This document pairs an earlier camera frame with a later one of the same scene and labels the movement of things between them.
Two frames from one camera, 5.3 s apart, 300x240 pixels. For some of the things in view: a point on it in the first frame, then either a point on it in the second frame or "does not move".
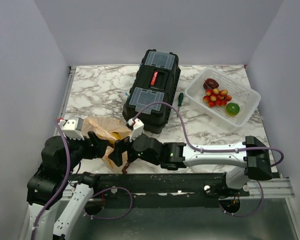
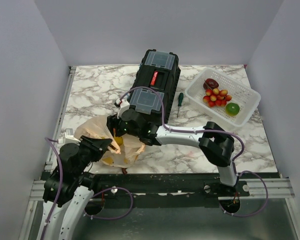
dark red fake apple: (212, 83) does not move
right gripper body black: (132, 155) to (120, 129)
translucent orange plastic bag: (111, 130) does not move
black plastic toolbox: (156, 80) does not move
